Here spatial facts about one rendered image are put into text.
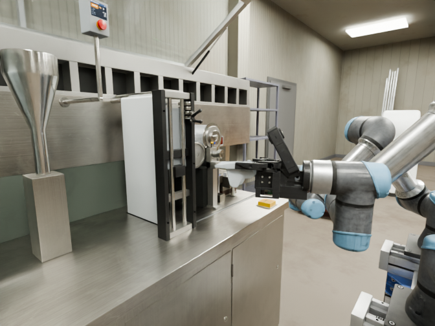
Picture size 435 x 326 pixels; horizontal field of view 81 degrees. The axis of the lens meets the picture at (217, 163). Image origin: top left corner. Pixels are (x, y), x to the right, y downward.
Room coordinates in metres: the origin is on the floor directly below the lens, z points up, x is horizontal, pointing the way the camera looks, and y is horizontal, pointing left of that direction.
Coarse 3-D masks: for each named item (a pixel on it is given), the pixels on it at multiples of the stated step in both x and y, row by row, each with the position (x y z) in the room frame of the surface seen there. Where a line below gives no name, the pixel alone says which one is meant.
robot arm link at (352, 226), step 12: (336, 204) 0.54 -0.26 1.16; (348, 204) 0.51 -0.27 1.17; (372, 204) 0.51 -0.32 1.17; (336, 216) 0.54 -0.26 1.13; (348, 216) 0.51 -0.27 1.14; (360, 216) 0.50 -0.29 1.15; (372, 216) 0.51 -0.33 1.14; (336, 228) 0.53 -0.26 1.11; (348, 228) 0.51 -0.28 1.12; (360, 228) 0.50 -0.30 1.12; (336, 240) 0.53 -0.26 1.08; (348, 240) 0.51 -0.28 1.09; (360, 240) 0.50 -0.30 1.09
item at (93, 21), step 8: (80, 0) 0.87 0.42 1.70; (88, 0) 0.85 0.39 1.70; (96, 0) 0.87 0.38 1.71; (80, 8) 0.87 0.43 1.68; (88, 8) 0.85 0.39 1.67; (96, 8) 0.87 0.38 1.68; (104, 8) 0.89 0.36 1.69; (80, 16) 0.87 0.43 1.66; (88, 16) 0.85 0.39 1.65; (96, 16) 0.87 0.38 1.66; (104, 16) 0.89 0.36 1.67; (80, 24) 0.87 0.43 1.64; (88, 24) 0.85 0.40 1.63; (96, 24) 0.86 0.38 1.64; (104, 24) 0.87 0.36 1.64; (88, 32) 0.86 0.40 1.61; (96, 32) 0.87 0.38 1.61; (104, 32) 0.89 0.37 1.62
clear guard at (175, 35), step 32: (0, 0) 0.89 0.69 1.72; (32, 0) 0.94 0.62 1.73; (64, 0) 0.99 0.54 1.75; (128, 0) 1.10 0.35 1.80; (160, 0) 1.17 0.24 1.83; (192, 0) 1.24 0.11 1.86; (224, 0) 1.33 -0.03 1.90; (64, 32) 1.09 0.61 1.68; (128, 32) 1.24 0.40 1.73; (160, 32) 1.32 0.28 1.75; (192, 32) 1.42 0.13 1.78
